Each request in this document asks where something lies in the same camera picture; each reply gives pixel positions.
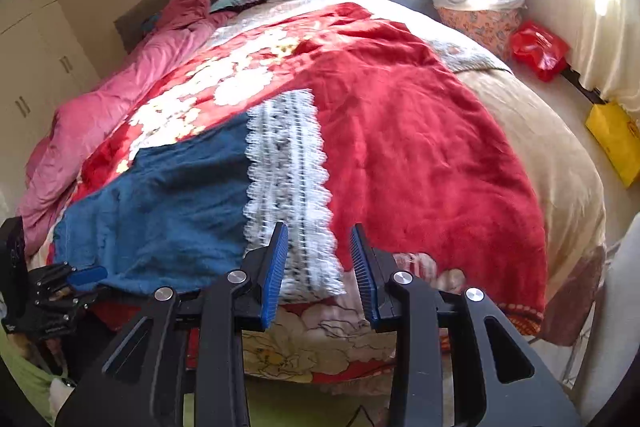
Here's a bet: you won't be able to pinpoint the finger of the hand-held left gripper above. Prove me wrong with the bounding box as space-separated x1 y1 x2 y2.
34 287 113 317
29 263 108 297

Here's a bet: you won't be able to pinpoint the red plastic bag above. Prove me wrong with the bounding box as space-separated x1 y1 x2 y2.
510 21 571 82

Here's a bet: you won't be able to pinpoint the red floral blanket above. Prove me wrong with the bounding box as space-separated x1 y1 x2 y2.
40 2 548 388

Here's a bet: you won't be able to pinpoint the white bag of clothes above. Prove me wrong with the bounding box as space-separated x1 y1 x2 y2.
432 0 527 62

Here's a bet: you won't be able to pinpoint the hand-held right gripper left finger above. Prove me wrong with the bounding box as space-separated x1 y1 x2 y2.
55 222 291 427

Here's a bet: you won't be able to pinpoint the white wardrobe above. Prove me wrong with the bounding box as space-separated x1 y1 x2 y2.
0 0 101 188

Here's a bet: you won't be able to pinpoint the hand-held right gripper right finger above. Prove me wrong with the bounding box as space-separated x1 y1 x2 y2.
350 223 583 427

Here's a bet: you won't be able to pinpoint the white patterned bedspread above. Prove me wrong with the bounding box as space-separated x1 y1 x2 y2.
210 0 511 75

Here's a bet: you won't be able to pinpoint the green cloth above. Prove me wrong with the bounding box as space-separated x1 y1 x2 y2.
0 327 66 423

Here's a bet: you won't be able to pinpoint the beige quilt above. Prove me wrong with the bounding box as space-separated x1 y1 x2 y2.
455 67 608 348

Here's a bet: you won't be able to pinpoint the pink duvet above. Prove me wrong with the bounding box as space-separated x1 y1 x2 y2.
17 0 236 255

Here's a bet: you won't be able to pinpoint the blue pants with white lace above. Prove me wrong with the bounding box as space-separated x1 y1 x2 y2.
52 88 347 303

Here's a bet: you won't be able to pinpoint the cream curtain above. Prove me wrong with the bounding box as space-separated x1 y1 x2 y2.
572 0 640 110

